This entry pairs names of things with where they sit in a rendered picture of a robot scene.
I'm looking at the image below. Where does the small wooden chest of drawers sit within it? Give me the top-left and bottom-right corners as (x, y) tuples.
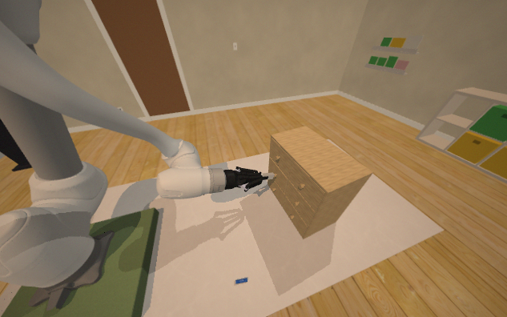
(269, 126), (373, 239)

